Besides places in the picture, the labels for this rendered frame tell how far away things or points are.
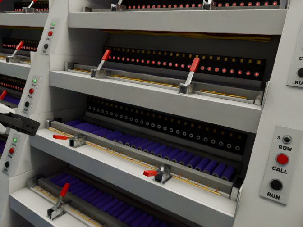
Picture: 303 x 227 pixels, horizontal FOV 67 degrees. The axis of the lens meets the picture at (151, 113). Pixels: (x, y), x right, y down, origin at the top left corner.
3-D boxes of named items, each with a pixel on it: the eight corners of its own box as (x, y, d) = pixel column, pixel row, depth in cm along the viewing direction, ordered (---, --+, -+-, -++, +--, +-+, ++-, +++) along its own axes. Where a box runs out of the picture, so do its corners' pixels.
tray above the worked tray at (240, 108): (257, 133, 42) (274, 56, 39) (48, 85, 72) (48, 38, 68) (268, 115, 59) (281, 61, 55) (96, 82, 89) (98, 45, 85)
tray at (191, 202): (230, 239, 40) (240, 192, 38) (29, 145, 70) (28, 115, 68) (249, 190, 57) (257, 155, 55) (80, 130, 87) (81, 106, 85)
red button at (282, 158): (286, 165, 37) (289, 156, 37) (275, 162, 38) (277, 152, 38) (286, 165, 38) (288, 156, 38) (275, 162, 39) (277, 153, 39)
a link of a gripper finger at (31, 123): (2, 126, 44) (32, 135, 49) (11, 130, 42) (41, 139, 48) (10, 111, 44) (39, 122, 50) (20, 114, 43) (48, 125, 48)
